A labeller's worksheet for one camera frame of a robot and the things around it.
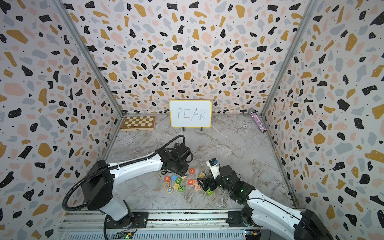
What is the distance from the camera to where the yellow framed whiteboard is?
1.08 m

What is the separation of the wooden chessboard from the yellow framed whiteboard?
0.16m

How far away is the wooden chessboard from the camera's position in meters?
1.12

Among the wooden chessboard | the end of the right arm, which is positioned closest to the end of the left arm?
the end of the right arm
